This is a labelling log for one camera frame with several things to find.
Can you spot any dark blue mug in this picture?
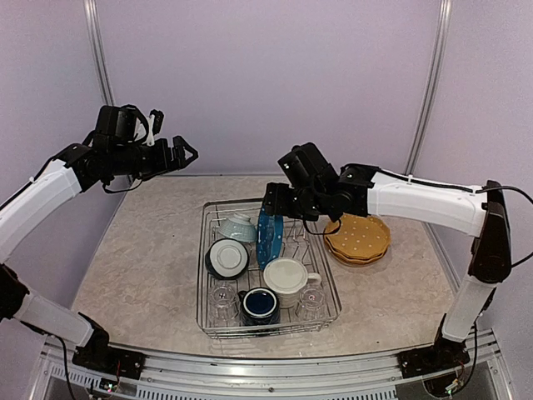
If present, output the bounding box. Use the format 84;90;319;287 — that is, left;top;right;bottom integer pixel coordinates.
238;287;280;327

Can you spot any right clear glass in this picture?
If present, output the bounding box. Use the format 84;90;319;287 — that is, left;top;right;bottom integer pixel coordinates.
295;285;326;321

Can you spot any yellow polka dot plate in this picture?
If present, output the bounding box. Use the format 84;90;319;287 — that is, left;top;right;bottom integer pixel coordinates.
324;213;391;253
328;247;387;259

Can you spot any light striped rice bowl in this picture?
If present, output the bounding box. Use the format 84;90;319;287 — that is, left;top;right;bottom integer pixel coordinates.
219;212;257;243

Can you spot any white ceramic mug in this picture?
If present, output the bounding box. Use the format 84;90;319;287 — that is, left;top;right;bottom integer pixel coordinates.
263;257;322;308

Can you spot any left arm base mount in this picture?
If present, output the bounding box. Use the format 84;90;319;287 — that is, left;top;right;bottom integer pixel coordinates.
72;343;146;380

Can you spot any dark blue white bowl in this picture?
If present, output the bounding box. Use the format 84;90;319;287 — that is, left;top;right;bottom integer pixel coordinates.
204;238;250;280

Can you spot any bird pattern ceramic plate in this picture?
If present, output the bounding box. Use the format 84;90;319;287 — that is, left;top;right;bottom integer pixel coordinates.
328;248;387;268

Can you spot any blue polka dot plate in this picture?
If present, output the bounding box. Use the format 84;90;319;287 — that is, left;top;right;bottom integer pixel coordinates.
256;206;284;271

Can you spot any aluminium front frame rail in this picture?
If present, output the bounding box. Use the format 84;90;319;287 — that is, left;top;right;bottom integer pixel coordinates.
24;330;516;399

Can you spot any left clear glass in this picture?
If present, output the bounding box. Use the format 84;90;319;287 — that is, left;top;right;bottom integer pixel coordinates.
209;282;239;323

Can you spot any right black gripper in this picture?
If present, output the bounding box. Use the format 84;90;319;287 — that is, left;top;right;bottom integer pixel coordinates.
263;181;328;221

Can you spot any right corner aluminium post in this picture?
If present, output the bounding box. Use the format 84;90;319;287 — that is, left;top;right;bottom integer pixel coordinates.
404;0;453;175

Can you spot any corner aluminium post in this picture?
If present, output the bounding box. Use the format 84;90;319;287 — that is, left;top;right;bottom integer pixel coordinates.
82;0;116;106
404;0;453;175

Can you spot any clear glass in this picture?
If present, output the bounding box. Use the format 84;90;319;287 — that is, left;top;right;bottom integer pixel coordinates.
295;285;326;321
209;282;239;323

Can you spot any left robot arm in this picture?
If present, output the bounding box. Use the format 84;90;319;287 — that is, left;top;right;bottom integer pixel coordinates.
1;104;198;371

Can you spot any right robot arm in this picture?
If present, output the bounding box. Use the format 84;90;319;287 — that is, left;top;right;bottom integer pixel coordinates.
263;162;519;378

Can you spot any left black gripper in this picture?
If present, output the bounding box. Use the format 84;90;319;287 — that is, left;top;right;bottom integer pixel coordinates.
110;134;197;181

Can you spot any metal wire dish rack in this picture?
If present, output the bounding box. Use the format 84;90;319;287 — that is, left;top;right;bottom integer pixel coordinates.
197;199;341;338

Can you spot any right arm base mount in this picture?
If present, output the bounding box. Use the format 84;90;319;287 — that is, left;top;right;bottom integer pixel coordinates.
397;342;471;378

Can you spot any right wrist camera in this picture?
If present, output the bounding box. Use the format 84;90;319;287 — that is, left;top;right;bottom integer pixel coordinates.
277;142;339;188

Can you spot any back wall aluminium rail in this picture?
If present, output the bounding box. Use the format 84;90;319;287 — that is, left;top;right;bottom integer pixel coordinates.
132;171;405;180

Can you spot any left corner aluminium post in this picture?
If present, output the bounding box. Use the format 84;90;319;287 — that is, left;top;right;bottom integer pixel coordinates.
82;0;116;106

